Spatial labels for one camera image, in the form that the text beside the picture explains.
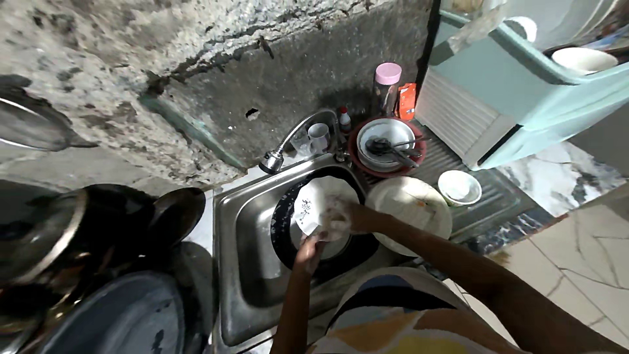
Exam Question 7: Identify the person's right hand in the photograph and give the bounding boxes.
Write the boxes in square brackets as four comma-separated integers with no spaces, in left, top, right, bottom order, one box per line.
[320,195,385,242]

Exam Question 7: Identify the person's left hand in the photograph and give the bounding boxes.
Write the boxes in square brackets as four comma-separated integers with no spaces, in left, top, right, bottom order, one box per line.
[293,228,329,275]

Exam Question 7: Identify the white bowl with floral print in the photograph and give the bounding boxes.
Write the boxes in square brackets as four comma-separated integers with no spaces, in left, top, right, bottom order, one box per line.
[294,175,360,237]

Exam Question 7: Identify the person's right forearm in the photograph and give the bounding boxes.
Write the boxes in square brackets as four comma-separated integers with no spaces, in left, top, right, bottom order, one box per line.
[371,211,629,354]

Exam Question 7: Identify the person's left forearm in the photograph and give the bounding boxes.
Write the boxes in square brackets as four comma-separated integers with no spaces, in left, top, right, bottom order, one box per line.
[270,267,313,354]

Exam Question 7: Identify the round grey-white plate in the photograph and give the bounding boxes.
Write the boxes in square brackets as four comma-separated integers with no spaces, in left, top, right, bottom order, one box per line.
[289,211,353,261]

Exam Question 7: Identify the black speckled basin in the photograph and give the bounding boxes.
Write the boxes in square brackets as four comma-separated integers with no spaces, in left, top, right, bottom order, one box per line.
[270,166,380,283]

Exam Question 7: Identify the red plastic basin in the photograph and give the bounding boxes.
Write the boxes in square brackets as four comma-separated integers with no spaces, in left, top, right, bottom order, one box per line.
[348,116,427,178]

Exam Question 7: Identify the large cream plate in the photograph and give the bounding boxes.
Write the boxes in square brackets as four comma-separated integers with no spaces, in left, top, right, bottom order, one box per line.
[365,176,453,258]

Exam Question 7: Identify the white mug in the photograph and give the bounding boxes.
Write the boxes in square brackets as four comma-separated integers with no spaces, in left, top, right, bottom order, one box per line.
[308,122,331,154]

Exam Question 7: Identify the clear drinking glass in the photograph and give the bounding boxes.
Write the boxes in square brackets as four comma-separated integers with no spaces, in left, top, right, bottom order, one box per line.
[290,129,312,158]

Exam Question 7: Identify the stainless steel sink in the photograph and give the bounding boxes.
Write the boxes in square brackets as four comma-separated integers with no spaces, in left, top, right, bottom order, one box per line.
[213,152,381,354]

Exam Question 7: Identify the pile of metal spoons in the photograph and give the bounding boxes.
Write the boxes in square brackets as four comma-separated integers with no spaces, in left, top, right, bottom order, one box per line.
[366,136,431,168]

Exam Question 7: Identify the flexible chrome faucet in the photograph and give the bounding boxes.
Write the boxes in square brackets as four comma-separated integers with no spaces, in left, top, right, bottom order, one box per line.
[258,108,350,175]

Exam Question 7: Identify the white bowl with dark rim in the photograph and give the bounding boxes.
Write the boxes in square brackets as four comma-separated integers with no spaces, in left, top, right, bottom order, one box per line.
[357,118,416,173]

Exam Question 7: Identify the person's body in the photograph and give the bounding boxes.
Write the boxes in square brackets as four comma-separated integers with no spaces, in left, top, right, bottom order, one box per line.
[306,266,529,354]

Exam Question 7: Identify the small white patterned bowl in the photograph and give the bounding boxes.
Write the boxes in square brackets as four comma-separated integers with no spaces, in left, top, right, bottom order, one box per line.
[437,169,483,207]

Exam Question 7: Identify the orange packet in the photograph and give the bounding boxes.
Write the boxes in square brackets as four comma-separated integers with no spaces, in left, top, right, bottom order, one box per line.
[398,83,417,122]

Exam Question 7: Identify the black frying pan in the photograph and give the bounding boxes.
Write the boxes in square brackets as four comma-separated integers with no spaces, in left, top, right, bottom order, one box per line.
[149,187,206,249]

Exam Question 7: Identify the clear jar with pink lid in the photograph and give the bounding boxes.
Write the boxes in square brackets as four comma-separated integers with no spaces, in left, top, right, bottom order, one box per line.
[372,62,403,119]

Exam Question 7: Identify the large blackened pot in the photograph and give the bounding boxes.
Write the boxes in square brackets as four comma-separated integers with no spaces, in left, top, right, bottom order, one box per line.
[0,183,158,288]

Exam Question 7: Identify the large grey oval tub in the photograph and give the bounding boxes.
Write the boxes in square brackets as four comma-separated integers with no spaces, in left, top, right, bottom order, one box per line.
[37,270,186,354]

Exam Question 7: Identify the mint green dish cabinet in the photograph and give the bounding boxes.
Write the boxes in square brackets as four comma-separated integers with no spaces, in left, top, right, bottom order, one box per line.
[414,0,629,172]

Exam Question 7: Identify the white cup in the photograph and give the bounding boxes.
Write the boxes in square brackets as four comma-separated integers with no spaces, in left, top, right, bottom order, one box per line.
[503,16,538,43]

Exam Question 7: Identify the shallow white bowl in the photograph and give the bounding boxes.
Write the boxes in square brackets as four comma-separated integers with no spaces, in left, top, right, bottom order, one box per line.
[551,47,619,76]

